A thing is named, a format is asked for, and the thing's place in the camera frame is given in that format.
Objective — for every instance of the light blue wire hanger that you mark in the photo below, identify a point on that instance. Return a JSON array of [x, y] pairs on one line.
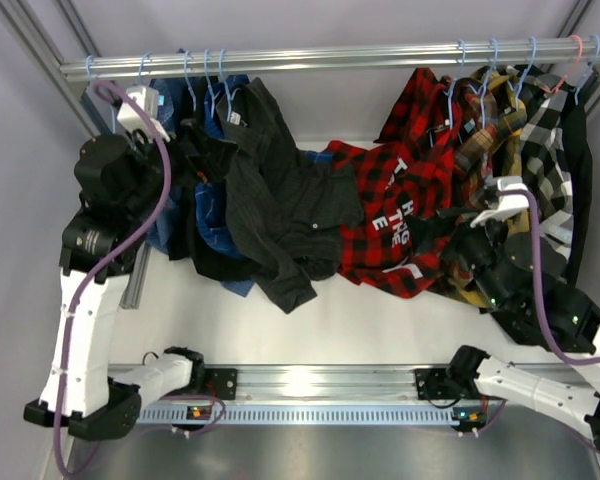
[[226, 82]]

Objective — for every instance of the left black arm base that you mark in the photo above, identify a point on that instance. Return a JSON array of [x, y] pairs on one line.
[[219, 382]]

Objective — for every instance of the dark grey pinstripe shirt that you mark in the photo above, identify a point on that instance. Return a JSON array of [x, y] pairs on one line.
[[284, 211]]

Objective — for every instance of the red black plaid shirt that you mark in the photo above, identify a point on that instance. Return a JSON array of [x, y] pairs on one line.
[[397, 183]]

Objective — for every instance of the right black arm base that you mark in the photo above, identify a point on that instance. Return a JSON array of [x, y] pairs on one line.
[[437, 384]]

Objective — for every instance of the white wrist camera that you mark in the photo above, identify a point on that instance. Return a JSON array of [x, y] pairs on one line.
[[141, 112], [505, 198]]

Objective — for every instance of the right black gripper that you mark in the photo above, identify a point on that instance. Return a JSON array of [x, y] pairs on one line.
[[456, 232]]

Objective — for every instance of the black white plaid shirt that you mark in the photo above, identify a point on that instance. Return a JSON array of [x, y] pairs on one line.
[[544, 163]]

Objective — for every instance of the black hanging garment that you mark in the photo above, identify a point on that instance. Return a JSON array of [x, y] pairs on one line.
[[201, 232]]

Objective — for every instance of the black shirt far right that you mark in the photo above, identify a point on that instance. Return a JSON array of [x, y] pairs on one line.
[[580, 161]]

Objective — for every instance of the aluminium front rail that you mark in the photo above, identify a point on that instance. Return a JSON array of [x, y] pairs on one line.
[[312, 395]]

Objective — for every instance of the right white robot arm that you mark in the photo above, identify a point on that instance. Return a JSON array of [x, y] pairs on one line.
[[518, 275]]

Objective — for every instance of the aluminium hanging rail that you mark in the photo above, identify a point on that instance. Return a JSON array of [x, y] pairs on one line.
[[450, 54]]

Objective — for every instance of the blue plaid shirt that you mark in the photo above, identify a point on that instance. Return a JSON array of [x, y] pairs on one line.
[[271, 220]]

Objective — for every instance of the red plaid hanging shirt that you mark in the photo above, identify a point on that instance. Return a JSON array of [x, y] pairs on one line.
[[420, 108]]

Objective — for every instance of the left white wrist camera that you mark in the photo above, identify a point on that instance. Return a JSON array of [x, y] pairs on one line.
[[141, 112]]

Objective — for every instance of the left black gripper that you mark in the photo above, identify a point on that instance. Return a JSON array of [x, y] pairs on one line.
[[181, 145]]

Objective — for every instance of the light blue checked shirt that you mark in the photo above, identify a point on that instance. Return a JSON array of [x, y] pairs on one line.
[[169, 115]]

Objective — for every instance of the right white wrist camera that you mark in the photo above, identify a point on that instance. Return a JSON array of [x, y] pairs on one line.
[[505, 198]]

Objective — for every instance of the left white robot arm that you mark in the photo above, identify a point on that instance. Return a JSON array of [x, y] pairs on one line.
[[121, 180]]

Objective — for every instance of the yellow brown plaid shirt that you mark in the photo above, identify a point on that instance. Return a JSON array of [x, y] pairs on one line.
[[481, 106]]

